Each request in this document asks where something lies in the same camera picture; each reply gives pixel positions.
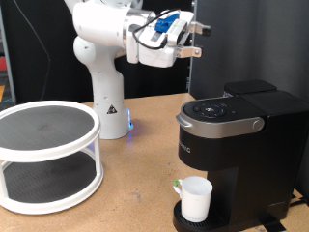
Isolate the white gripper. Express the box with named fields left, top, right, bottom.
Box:
left=126, top=9, right=212, bottom=69

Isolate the black Keurig coffee machine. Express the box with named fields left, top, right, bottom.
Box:
left=172, top=79, right=309, bottom=232

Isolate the white mug with green-marked handle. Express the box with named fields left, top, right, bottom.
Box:
left=173, top=175, right=214, bottom=223

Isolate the perforated metal upright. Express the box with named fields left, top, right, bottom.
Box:
left=186, top=0, right=197, bottom=95

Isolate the grey partition panel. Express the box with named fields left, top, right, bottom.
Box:
left=189, top=0, right=309, bottom=107

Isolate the white two-tier turntable shelf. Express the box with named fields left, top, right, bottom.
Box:
left=0, top=100, right=105, bottom=216

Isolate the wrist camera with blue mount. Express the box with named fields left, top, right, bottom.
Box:
left=141, top=12, right=189, bottom=47

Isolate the black camera cable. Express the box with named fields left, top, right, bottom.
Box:
left=131, top=8, right=182, bottom=51

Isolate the thin black hanging cable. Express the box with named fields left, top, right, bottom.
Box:
left=12, top=0, right=52, bottom=102

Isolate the grey metal frame post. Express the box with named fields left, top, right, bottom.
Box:
left=0, top=8, right=16, bottom=104

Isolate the black power cord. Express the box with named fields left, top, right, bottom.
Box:
left=288, top=192, right=309, bottom=209

